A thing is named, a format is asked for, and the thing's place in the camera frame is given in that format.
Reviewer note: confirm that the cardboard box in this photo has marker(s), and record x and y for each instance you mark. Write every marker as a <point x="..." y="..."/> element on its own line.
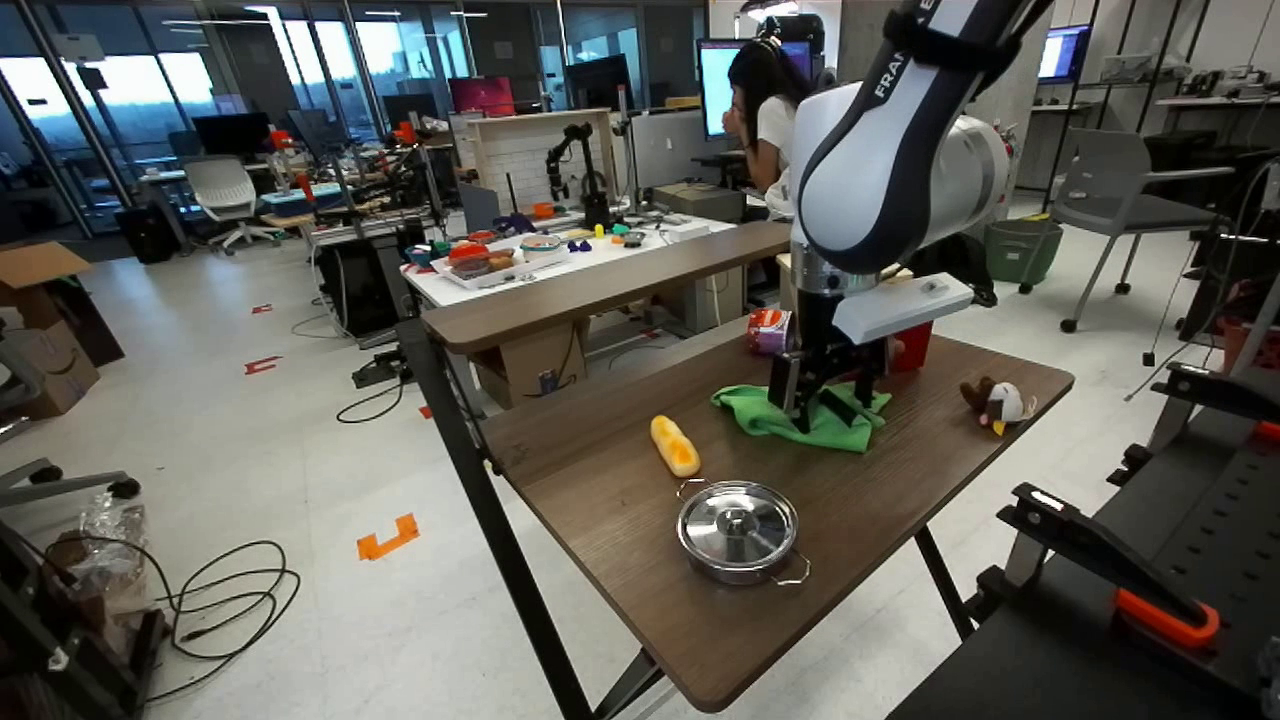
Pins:
<point x="54" y="322"/>

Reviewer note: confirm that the green bin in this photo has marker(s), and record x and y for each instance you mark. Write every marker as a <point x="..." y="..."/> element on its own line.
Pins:
<point x="1020" y="248"/>

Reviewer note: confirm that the wooden box with red drawer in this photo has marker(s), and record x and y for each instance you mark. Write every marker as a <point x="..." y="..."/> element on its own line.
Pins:
<point x="911" y="349"/>

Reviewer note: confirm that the pink red small cup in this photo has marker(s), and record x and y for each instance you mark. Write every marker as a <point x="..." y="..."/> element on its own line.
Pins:
<point x="766" y="328"/>

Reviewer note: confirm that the small plush toy animal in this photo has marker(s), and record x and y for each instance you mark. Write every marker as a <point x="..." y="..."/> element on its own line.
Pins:
<point x="996" y="405"/>

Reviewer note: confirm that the yellow corn toy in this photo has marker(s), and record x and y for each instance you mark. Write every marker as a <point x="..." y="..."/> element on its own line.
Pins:
<point x="674" y="447"/>

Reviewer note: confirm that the white table with toys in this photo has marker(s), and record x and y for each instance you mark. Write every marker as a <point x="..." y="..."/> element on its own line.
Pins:
<point x="550" y="254"/>

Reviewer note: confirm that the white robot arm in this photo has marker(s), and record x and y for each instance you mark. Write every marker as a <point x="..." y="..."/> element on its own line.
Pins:
<point x="876" y="172"/>

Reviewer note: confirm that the black backpack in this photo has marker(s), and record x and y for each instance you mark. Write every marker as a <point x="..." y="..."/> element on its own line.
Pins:
<point x="965" y="260"/>

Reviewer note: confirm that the green cloth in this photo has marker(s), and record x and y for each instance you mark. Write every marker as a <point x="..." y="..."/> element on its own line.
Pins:
<point x="766" y="421"/>

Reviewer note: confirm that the grey office chair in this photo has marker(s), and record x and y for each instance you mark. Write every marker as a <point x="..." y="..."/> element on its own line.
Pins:
<point x="1104" y="180"/>

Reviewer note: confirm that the black clamp with orange handle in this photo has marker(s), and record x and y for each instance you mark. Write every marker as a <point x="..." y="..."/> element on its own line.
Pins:
<point x="1143" y="595"/>

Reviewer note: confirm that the white office chair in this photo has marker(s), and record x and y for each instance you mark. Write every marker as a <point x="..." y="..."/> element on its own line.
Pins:
<point x="227" y="192"/>

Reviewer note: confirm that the silver pot with lid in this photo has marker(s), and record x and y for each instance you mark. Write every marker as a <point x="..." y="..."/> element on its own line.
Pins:
<point x="741" y="532"/>

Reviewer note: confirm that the computer monitor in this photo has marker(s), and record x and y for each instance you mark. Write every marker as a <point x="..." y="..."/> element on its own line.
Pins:
<point x="715" y="84"/>

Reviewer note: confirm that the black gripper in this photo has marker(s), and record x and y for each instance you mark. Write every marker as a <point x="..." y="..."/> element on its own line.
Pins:
<point x="821" y="355"/>

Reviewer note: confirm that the person in white shirt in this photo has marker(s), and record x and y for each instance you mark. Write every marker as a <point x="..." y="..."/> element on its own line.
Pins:
<point x="763" y="118"/>

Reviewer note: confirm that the brown wooden bench table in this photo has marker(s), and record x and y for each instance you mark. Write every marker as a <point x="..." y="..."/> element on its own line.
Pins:
<point x="529" y="343"/>

